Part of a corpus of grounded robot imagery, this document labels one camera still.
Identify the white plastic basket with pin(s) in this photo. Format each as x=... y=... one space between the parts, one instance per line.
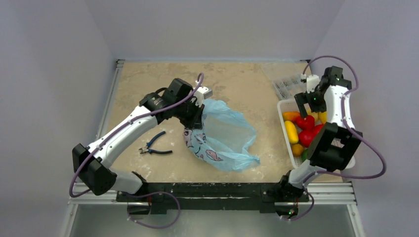
x=290 y=105

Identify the light blue printed plastic bag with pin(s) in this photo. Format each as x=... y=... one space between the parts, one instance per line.
x=224 y=140

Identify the green fake fruit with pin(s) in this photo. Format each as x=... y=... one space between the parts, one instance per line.
x=304 y=156

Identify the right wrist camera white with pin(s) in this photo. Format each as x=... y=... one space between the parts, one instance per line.
x=311 y=82

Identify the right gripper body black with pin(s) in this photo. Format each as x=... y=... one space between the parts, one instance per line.
x=309 y=99

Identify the red fake pepper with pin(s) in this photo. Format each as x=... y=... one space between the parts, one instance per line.
x=306 y=123
x=306 y=136

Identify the aluminium frame rail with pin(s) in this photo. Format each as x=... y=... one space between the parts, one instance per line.
x=332 y=193

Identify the small orange fake fruit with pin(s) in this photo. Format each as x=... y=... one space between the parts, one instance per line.
x=297 y=150

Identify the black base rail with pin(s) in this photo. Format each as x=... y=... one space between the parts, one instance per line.
x=262 y=197

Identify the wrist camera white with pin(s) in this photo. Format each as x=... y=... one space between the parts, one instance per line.
x=311 y=82
x=201 y=94

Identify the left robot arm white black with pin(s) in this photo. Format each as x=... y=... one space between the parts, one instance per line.
x=92 y=163

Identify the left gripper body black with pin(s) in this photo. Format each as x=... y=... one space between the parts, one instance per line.
x=189 y=113

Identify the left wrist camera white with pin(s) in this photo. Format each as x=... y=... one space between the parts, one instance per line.
x=201 y=94

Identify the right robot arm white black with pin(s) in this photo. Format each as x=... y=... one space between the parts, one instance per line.
x=333 y=147

